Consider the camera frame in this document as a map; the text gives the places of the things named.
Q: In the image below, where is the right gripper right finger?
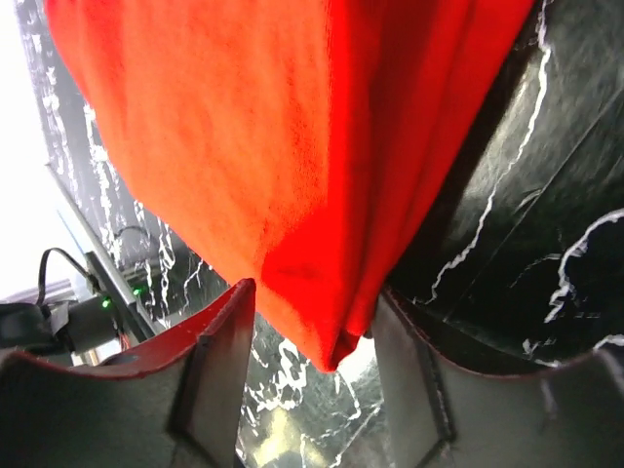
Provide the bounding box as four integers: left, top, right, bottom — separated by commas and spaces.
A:
370, 290, 623, 467

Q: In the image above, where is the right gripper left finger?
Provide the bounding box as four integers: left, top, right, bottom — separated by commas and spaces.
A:
1, 279, 256, 467

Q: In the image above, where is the red t shirt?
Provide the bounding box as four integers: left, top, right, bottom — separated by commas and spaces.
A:
45, 1, 533, 371

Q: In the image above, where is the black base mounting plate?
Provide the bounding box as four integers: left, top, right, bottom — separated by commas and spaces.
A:
0, 165, 162, 367

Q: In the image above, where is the black marble pattern mat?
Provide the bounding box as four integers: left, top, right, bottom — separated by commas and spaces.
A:
14, 0, 624, 468

